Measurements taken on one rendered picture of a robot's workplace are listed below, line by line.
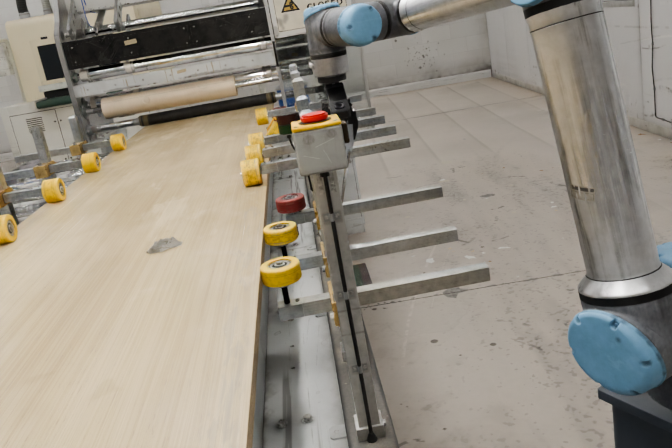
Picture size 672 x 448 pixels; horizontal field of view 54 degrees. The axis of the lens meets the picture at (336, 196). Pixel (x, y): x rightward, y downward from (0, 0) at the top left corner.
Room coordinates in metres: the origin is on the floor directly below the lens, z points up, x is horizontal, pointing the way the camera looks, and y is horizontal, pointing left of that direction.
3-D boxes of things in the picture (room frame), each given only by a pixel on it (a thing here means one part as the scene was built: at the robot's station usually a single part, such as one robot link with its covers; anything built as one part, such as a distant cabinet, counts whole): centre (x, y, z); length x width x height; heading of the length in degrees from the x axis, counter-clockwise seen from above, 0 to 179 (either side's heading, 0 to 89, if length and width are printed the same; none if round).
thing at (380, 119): (2.50, 0.02, 0.95); 0.50 x 0.04 x 0.04; 92
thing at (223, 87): (4.04, 0.67, 1.05); 1.43 x 0.12 x 0.12; 92
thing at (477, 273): (1.25, -0.06, 0.80); 0.44 x 0.03 x 0.04; 92
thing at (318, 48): (1.65, -0.04, 1.33); 0.10 x 0.09 x 0.12; 30
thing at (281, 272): (1.24, 0.13, 0.85); 0.08 x 0.08 x 0.11
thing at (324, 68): (1.65, -0.04, 1.24); 0.10 x 0.09 x 0.05; 92
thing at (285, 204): (1.74, 0.12, 0.85); 0.08 x 0.08 x 0.11
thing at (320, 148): (0.95, 0.01, 1.18); 0.07 x 0.07 x 0.08; 2
